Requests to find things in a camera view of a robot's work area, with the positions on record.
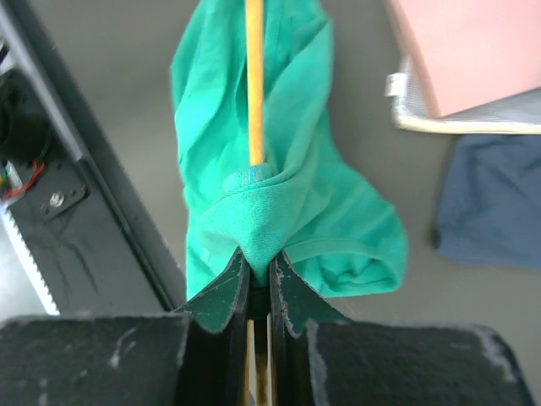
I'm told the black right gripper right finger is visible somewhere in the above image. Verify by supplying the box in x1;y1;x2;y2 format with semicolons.
269;254;534;406

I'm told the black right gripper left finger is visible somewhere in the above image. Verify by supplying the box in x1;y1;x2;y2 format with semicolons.
1;251;250;405

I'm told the green tank top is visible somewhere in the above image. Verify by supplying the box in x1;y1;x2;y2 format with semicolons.
171;1;407;298

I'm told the yellow-tan hanger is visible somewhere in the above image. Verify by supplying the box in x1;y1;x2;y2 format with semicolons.
244;0;264;166

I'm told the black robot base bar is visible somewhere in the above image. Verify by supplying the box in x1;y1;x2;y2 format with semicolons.
1;1;186;319

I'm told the navy blue tank top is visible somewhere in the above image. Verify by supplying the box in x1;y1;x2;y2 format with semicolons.
434;134;540;268

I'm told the pink paper folder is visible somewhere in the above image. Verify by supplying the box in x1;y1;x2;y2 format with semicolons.
388;0;540;118

